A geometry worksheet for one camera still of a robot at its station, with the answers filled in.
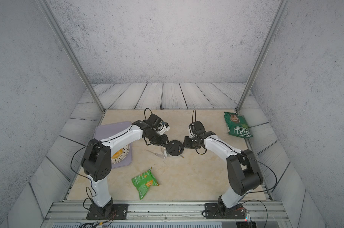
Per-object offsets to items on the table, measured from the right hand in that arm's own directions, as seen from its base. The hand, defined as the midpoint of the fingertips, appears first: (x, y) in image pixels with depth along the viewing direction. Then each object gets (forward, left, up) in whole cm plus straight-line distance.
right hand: (185, 143), depth 90 cm
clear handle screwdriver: (-4, +17, -8) cm, 20 cm away
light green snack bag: (-22, +23, -3) cm, 32 cm away
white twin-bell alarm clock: (-1, +7, -4) cm, 8 cm away
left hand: (-3, +9, +2) cm, 10 cm away
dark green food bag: (+20, -39, -6) cm, 44 cm away
